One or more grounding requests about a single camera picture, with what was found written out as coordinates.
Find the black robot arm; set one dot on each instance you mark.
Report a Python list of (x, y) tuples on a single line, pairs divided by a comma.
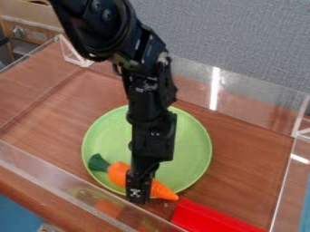
[(106, 32)]

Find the clear acrylic enclosure wall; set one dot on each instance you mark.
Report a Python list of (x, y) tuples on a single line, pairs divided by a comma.
[(52, 98)]

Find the green plate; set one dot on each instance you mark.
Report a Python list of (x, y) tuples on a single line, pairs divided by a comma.
[(107, 139)]

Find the clear acrylic corner bracket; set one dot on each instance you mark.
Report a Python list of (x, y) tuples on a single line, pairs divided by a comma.
[(69, 54)]

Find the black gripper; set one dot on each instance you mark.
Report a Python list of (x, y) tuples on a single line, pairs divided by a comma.
[(152, 147)]

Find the wooden shelf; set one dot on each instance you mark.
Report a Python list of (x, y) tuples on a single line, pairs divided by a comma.
[(28, 31)]

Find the red plastic block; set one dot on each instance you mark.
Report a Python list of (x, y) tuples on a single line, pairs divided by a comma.
[(196, 218)]

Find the orange toy carrot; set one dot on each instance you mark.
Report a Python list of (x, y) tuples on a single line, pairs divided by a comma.
[(115, 171)]

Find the cardboard box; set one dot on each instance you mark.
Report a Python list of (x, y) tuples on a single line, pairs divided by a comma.
[(27, 11)]

